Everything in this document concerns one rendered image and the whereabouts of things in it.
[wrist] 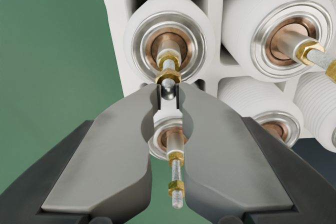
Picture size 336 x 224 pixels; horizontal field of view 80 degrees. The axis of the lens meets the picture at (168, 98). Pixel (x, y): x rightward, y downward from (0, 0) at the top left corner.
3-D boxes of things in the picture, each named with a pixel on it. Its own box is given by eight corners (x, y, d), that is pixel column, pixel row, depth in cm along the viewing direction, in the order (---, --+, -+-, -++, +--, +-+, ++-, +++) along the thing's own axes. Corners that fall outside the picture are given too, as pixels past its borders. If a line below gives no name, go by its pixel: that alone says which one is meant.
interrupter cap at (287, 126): (228, 149, 27) (229, 153, 27) (252, 103, 24) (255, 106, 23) (278, 159, 28) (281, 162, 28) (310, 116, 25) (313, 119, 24)
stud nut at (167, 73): (173, 63, 14) (173, 67, 13) (186, 81, 15) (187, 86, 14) (150, 78, 14) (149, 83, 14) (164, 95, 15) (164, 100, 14)
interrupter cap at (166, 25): (166, -10, 18) (165, -9, 17) (221, 47, 20) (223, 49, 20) (117, 52, 21) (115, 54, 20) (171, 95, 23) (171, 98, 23)
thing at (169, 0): (167, -25, 33) (165, -29, 17) (207, 18, 36) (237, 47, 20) (131, 22, 36) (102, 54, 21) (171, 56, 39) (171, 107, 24)
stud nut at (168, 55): (172, 47, 17) (172, 50, 16) (183, 62, 18) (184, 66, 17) (154, 59, 18) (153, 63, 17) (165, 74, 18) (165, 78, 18)
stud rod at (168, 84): (170, 48, 19) (170, 84, 12) (176, 56, 19) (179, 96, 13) (161, 54, 19) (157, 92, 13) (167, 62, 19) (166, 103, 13)
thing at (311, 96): (310, 40, 38) (410, 83, 22) (318, 81, 42) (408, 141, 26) (259, 64, 40) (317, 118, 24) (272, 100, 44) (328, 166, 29)
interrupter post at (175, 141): (179, 128, 26) (180, 146, 23) (187, 140, 27) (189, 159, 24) (162, 135, 26) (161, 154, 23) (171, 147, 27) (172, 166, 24)
